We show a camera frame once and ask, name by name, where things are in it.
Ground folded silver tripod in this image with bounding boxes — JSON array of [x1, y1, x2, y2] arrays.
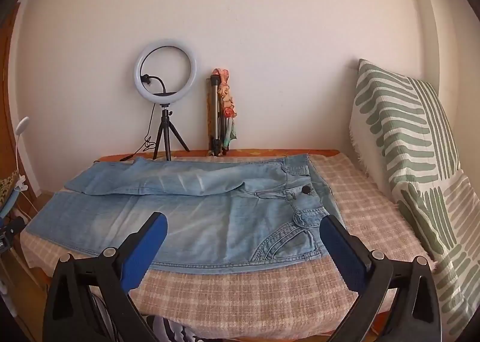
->
[[205, 75, 229, 157]]

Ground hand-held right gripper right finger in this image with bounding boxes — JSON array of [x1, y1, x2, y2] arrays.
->
[[319, 214, 441, 342]]

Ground white clip lamp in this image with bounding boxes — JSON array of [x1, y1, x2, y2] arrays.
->
[[13, 117, 31, 192]]

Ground white ring light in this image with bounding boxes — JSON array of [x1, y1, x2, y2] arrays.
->
[[134, 39, 199, 104]]

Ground blue denim pants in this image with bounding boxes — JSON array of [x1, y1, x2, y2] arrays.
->
[[24, 153, 346, 275]]

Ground black ring light cable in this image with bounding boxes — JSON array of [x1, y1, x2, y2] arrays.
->
[[120, 104, 156, 162]]

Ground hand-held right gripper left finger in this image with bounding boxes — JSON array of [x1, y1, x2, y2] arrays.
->
[[43, 211, 168, 342]]

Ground striped cloth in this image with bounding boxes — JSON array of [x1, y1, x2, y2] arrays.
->
[[146, 314, 188, 342]]

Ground folded tripod with orange scarf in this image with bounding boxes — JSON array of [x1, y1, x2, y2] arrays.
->
[[212, 68, 239, 151]]

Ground leopard print cushion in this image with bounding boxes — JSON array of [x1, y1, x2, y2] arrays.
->
[[0, 169, 19, 207]]

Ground wooden door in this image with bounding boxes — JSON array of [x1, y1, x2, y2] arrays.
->
[[0, 4, 38, 196]]

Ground white cable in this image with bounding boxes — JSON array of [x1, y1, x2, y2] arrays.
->
[[19, 188, 38, 226]]

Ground small black tripod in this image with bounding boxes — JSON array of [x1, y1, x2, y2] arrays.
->
[[152, 103, 191, 161]]

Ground blue chair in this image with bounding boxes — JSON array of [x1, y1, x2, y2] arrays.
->
[[0, 186, 21, 228]]

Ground beige checked blanket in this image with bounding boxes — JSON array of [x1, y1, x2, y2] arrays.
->
[[20, 152, 437, 339]]

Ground green patterned pillow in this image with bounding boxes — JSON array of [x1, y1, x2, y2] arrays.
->
[[349, 59, 480, 328]]

